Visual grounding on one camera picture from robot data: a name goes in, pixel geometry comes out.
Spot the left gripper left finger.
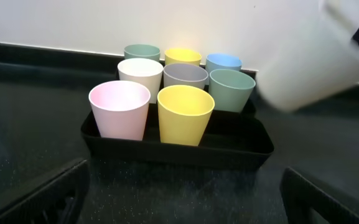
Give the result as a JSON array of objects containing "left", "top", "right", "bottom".
[{"left": 0, "top": 158, "right": 91, "bottom": 224}]

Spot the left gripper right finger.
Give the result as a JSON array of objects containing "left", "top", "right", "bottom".
[{"left": 279, "top": 167, "right": 359, "bottom": 224}]

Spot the white cup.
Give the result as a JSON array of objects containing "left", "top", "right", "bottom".
[
  {"left": 255, "top": 0, "right": 359, "bottom": 113},
  {"left": 117, "top": 57, "right": 165, "bottom": 105}
]

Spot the pink cup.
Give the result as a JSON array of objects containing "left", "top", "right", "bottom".
[{"left": 88, "top": 80, "right": 152, "bottom": 142}]

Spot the black tray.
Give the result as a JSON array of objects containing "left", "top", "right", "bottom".
[{"left": 80, "top": 70, "right": 275, "bottom": 171}]

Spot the green cup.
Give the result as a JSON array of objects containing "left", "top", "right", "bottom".
[
  {"left": 208, "top": 68, "right": 257, "bottom": 114},
  {"left": 123, "top": 44, "right": 161, "bottom": 63}
]

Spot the blue cup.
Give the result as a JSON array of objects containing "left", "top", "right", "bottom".
[{"left": 205, "top": 53, "right": 243, "bottom": 75}]

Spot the yellow cup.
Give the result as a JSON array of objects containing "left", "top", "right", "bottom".
[
  {"left": 157, "top": 84, "right": 216, "bottom": 147},
  {"left": 164, "top": 48, "right": 203, "bottom": 67}
]

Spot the grey cup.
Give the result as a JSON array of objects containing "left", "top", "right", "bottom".
[{"left": 162, "top": 63, "right": 210, "bottom": 91}]

